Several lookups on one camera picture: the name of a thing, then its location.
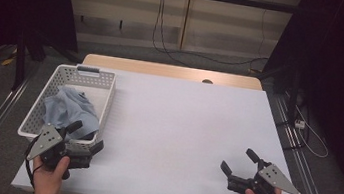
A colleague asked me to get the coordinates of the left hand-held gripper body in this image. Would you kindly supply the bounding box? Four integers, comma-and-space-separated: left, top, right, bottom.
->
24, 121, 97, 184

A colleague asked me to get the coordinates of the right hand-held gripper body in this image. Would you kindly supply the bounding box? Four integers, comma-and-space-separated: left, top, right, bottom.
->
226, 156, 306, 194

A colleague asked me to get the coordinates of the light blue tank top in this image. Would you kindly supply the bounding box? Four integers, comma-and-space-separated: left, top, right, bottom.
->
39, 83, 105, 144

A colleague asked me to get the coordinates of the white perforated plastic basket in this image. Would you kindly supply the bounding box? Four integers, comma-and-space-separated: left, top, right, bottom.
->
16, 58, 119, 156

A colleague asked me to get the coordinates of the person's left hand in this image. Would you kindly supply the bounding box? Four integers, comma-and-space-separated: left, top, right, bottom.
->
30, 153, 71, 194

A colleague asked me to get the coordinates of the white floor plug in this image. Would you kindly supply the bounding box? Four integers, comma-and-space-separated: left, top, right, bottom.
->
294, 118, 306, 130

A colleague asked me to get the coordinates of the white table board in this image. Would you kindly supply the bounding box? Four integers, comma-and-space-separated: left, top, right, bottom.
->
10, 57, 319, 194

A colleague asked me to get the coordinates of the black metal stand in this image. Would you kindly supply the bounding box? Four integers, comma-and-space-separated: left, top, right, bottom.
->
251, 59, 304, 124
9, 27, 85, 99

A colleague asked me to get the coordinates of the yellow tape strip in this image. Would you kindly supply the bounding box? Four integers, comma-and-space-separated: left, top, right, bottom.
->
0, 56, 16, 68

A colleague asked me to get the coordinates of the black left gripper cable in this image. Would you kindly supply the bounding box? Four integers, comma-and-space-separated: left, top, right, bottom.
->
20, 134, 46, 191

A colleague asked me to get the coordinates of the white floor cable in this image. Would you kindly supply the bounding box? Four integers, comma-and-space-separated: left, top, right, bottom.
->
288, 104, 336, 160

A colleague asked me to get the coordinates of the black hanging wall cable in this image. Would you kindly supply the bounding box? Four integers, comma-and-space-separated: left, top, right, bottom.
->
148, 0, 277, 78

